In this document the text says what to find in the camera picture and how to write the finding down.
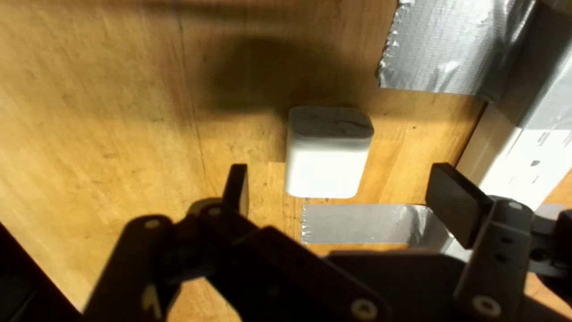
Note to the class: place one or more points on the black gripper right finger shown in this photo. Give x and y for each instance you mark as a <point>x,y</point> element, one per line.
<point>506,241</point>

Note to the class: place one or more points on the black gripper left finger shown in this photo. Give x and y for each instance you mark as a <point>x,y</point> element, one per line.
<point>260,271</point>

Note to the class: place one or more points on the white charger head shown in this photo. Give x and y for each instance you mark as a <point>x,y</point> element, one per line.
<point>326,153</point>

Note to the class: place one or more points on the white power strip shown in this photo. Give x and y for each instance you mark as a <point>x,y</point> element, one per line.
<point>523,144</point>

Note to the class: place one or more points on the grey duct tape strip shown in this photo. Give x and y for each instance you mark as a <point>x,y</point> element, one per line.
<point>392,228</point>
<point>458,48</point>

